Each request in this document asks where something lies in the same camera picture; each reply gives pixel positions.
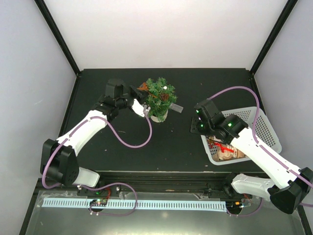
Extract orange ribbon bow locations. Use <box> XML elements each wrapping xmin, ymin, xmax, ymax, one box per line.
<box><xmin>137</xmin><ymin>82</ymin><xmax>158</xmax><ymax>98</ymax></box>

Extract small green christmas tree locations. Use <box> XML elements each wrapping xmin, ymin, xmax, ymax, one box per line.
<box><xmin>138</xmin><ymin>77</ymin><xmax>177</xmax><ymax>123</ymax></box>

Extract brown pinecone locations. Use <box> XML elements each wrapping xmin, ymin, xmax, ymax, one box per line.
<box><xmin>160</xmin><ymin>93</ymin><xmax>169</xmax><ymax>101</ymax></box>

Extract white bulb string lights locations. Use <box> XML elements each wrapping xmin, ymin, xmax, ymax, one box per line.
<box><xmin>161</xmin><ymin>85</ymin><xmax>183</xmax><ymax>113</ymax></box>

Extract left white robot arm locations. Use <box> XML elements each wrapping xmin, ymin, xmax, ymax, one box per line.
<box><xmin>41</xmin><ymin>79</ymin><xmax>150</xmax><ymax>195</ymax></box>

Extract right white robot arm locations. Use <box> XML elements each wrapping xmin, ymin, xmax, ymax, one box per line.
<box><xmin>190</xmin><ymin>99</ymin><xmax>313</xmax><ymax>214</ymax></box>

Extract white perforated plastic basket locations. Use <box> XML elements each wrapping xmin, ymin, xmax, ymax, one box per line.
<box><xmin>201</xmin><ymin>106</ymin><xmax>282</xmax><ymax>165</ymax></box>

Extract right small circuit board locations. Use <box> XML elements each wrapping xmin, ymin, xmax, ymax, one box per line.
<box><xmin>225</xmin><ymin>201</ymin><xmax>251</xmax><ymax>210</ymax></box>

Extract small circuit board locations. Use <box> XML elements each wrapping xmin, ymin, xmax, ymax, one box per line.
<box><xmin>89</xmin><ymin>199</ymin><xmax>108</xmax><ymax>207</ymax></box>
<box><xmin>225</xmin><ymin>201</ymin><xmax>251</xmax><ymax>210</ymax></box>

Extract left small circuit board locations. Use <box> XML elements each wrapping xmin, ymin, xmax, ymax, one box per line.
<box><xmin>89</xmin><ymin>199</ymin><xmax>108</xmax><ymax>207</ymax></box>

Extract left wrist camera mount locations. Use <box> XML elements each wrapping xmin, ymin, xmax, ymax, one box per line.
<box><xmin>131</xmin><ymin>99</ymin><xmax>151</xmax><ymax>117</ymax></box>

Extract left black frame post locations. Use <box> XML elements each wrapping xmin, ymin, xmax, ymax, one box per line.
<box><xmin>34</xmin><ymin>0</ymin><xmax>80</xmax><ymax>75</ymax></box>

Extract black frame post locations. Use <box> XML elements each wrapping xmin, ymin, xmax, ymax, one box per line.
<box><xmin>250</xmin><ymin>0</ymin><xmax>298</xmax><ymax>75</ymax></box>
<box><xmin>34</xmin><ymin>0</ymin><xmax>80</xmax><ymax>75</ymax></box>

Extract white slotted cable duct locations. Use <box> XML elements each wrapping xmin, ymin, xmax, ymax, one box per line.
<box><xmin>42</xmin><ymin>198</ymin><xmax>227</xmax><ymax>212</ymax></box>

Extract right black frame post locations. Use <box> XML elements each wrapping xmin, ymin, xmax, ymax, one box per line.
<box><xmin>250</xmin><ymin>0</ymin><xmax>298</xmax><ymax>75</ymax></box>

